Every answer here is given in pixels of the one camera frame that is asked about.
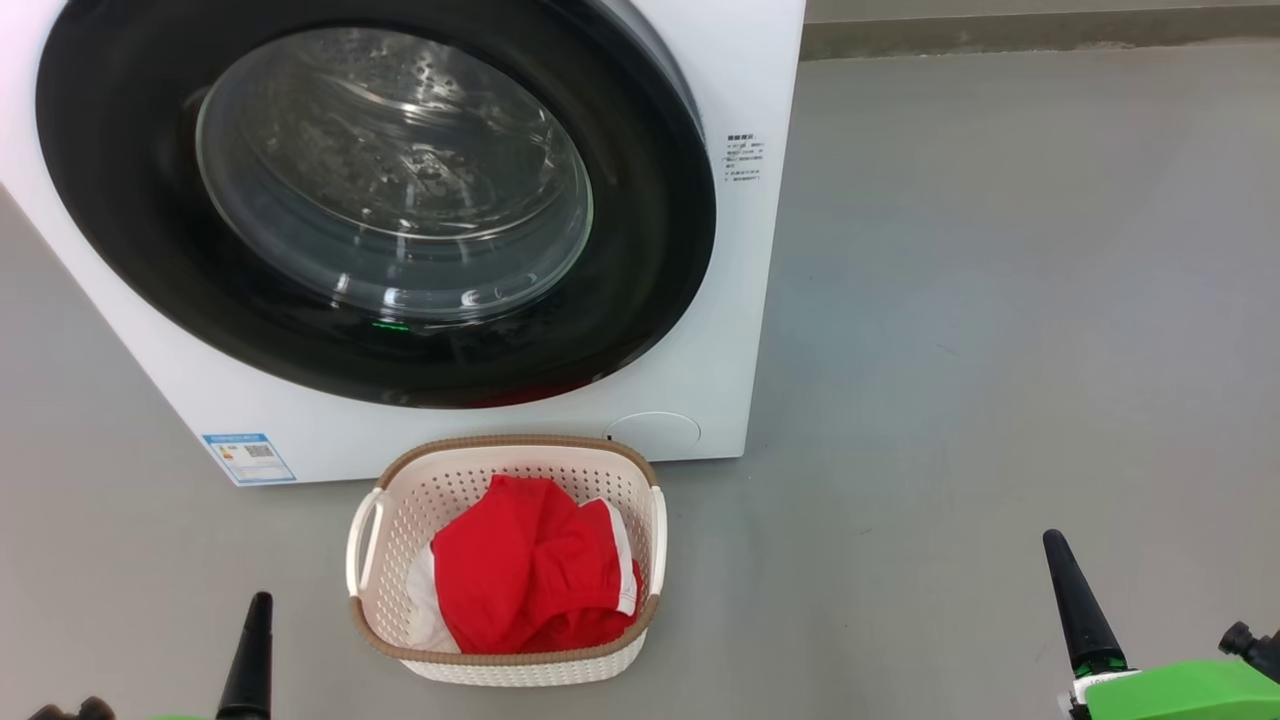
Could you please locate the cream perforated basket brown rim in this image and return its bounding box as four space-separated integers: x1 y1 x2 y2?
345 434 669 688

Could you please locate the red and white garment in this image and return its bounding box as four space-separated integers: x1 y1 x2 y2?
405 473 643 656

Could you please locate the white front-load washing machine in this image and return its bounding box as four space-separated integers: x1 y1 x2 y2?
0 0 806 488

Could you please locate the black round glass washer door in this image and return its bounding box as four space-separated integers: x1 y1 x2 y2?
35 0 718 409

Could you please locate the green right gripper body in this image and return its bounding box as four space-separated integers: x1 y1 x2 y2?
1058 660 1280 720

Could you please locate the blue energy label sticker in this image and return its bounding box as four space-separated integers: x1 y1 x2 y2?
202 432 297 486

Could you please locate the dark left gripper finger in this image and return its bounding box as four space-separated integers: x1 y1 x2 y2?
215 591 274 720

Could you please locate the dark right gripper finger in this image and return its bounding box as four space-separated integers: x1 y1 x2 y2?
1042 529 1129 679

